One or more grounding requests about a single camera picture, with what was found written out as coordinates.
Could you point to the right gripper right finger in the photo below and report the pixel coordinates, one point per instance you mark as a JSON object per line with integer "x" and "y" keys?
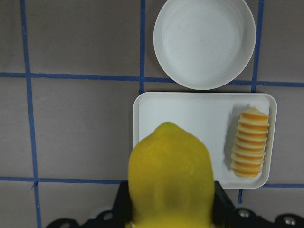
{"x": 223, "y": 208}

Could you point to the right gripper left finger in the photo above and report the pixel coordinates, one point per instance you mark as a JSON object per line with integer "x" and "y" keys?
{"x": 122, "y": 208}

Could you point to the yellow lemon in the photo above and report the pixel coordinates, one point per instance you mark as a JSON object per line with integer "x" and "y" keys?
{"x": 170, "y": 180}

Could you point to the sliced orange toy food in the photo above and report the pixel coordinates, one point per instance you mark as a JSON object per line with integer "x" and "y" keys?
{"x": 248, "y": 150}

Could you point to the white rectangular tray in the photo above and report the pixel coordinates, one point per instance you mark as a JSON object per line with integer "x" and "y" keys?
{"x": 212, "y": 118}

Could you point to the cream round plate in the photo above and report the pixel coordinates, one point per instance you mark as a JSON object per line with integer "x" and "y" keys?
{"x": 204, "y": 44}

